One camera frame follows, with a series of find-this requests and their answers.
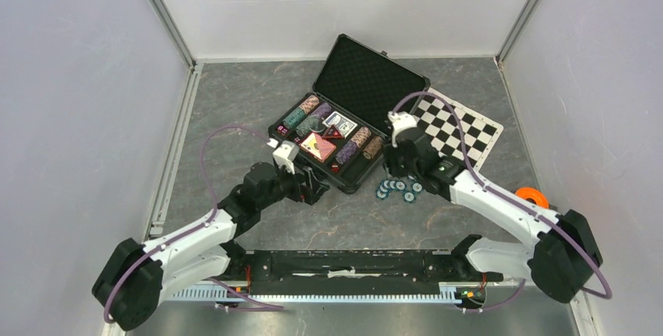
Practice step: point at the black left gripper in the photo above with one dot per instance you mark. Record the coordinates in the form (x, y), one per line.
(311, 191)

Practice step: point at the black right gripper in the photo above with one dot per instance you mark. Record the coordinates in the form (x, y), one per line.
(390, 154)

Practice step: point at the brown poker chip stack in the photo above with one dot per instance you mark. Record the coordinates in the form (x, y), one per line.
(372, 148)

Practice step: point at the orange blue poker chip stack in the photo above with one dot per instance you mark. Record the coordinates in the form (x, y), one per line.
(360, 137)

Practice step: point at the green yellow blue chip stack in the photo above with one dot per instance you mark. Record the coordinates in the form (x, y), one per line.
(304, 127)

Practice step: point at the black poker case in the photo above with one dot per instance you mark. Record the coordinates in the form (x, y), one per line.
(364, 85)

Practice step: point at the teal poker chip stack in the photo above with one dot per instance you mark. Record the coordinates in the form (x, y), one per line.
(294, 118)

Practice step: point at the purple poker chip stack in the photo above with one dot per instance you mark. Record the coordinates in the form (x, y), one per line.
(322, 111)

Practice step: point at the pink poker chip stack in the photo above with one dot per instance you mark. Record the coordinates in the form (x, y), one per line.
(309, 104)

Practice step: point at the black red all-in triangle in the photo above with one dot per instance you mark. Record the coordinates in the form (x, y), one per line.
(333, 132)

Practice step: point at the clear dealer button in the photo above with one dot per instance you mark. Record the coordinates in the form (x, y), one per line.
(318, 126)

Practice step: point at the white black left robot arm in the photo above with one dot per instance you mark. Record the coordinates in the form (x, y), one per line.
(139, 276)

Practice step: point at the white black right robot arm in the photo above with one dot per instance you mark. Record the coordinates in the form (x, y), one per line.
(557, 251)

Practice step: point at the green 50 chip lower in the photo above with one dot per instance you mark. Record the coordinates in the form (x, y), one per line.
(409, 197)

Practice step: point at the red playing card deck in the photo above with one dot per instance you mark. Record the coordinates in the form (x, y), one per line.
(320, 148)

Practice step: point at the black white chessboard mat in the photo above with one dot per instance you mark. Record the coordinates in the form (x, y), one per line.
(457, 130)

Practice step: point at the blue playing card deck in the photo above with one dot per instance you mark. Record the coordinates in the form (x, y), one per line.
(342, 124)

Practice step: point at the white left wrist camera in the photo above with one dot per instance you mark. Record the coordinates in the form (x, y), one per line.
(284, 154)

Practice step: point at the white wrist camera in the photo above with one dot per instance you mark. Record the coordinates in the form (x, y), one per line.
(400, 121)
(284, 154)

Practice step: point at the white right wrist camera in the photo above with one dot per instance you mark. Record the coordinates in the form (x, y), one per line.
(400, 121)

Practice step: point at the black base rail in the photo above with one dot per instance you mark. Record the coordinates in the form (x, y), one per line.
(351, 272)

